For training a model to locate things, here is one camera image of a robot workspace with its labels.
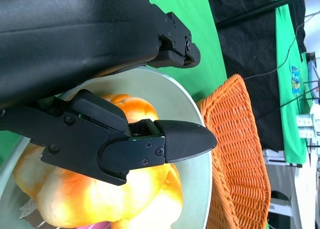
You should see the orange wicker basket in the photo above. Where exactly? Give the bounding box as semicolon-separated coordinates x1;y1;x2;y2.
196;73;272;229

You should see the white metal cabinet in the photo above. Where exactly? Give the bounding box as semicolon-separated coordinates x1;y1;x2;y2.
261;148;320;229

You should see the orange ring-shaped bread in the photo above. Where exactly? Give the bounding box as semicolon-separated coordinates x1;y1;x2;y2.
98;93;160;124

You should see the pale twisted bread orange glaze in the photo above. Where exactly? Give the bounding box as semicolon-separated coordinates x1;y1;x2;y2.
13;138;184;229

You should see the black backdrop curtain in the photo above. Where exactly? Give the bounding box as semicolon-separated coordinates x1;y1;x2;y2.
204;0;308;150

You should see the small white printed box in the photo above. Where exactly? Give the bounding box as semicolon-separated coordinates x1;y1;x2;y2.
296;114;315;126
298;126;317;139

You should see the green tablecloth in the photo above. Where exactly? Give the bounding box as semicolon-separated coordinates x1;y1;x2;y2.
0;0;229;165

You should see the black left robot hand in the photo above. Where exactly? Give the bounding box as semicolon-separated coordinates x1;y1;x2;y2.
0;0;218;186

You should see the grey-green round bowl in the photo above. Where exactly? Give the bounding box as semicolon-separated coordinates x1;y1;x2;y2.
0;66;214;229

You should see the thin grey cable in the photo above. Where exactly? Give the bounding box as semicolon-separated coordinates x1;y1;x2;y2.
242;12;317;80

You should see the black backdrop pole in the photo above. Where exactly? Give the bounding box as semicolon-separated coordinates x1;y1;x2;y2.
215;0;320;29

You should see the green cloth with cartoon print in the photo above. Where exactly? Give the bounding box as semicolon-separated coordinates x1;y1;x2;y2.
271;0;316;165

